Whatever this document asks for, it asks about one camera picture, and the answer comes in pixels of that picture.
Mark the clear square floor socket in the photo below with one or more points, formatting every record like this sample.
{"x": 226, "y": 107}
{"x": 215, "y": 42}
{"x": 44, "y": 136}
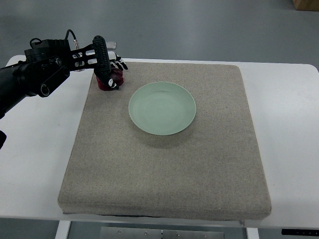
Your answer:
{"x": 111, "y": 45}

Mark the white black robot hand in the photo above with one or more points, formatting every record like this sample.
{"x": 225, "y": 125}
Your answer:
{"x": 116, "y": 61}

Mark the white table leg right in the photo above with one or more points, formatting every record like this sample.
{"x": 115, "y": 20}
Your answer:
{"x": 252, "y": 233}

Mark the light green plate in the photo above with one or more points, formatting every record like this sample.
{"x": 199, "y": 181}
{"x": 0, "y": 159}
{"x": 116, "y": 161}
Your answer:
{"x": 162, "y": 108}

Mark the black table control panel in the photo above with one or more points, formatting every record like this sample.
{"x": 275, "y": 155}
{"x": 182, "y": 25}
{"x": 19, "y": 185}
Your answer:
{"x": 300, "y": 232}

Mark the beige fabric cushion mat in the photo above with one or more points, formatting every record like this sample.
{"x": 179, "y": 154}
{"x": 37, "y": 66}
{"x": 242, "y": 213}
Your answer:
{"x": 212, "y": 170}

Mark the dark red apple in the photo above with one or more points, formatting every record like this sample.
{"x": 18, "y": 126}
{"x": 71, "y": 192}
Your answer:
{"x": 114, "y": 82}

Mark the white table leg left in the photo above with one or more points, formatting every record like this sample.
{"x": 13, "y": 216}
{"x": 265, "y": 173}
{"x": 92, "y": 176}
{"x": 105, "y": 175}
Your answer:
{"x": 63, "y": 230}

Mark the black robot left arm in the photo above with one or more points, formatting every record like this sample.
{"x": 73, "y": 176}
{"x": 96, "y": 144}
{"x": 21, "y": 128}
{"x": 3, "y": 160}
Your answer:
{"x": 48, "y": 64}

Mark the white table leg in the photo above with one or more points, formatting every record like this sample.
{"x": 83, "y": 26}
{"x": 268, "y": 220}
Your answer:
{"x": 63, "y": 230}
{"x": 252, "y": 233}

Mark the brown cardboard box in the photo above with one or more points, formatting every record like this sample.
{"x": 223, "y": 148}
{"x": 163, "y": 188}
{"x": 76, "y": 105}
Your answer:
{"x": 306, "y": 5}

